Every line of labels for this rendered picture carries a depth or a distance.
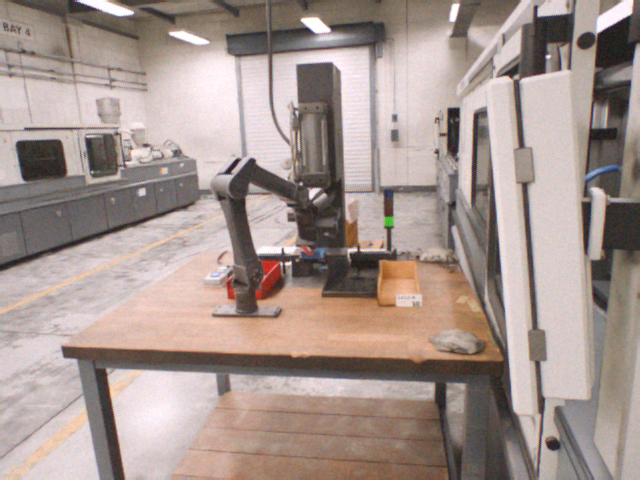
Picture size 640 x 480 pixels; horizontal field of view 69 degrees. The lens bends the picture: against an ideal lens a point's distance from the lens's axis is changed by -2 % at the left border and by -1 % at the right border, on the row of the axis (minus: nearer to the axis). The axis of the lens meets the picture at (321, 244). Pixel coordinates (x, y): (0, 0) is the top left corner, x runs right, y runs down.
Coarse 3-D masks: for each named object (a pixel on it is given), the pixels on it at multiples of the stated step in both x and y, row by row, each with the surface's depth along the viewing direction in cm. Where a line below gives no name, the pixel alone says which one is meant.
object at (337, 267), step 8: (296, 264) 170; (304, 264) 170; (312, 264) 177; (328, 264) 168; (336, 264) 168; (344, 264) 167; (296, 272) 171; (304, 272) 170; (328, 272) 169; (336, 272) 168; (344, 272) 168
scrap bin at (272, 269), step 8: (264, 264) 173; (272, 264) 172; (280, 264) 171; (264, 272) 173; (272, 272) 160; (280, 272) 171; (264, 280) 150; (272, 280) 160; (232, 288) 154; (264, 288) 150; (272, 288) 160; (232, 296) 151; (256, 296) 149; (264, 296) 150
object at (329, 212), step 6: (324, 192) 187; (330, 192) 186; (330, 198) 172; (330, 204) 169; (324, 210) 166; (330, 210) 165; (336, 210) 165; (288, 216) 166; (294, 216) 166; (318, 216) 165; (324, 216) 164; (330, 216) 164; (336, 216) 164
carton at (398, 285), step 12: (384, 264) 162; (396, 264) 161; (408, 264) 161; (384, 276) 163; (396, 276) 162; (408, 276) 162; (384, 288) 154; (396, 288) 153; (408, 288) 152; (384, 300) 139; (396, 300) 139; (408, 300) 138; (420, 300) 138
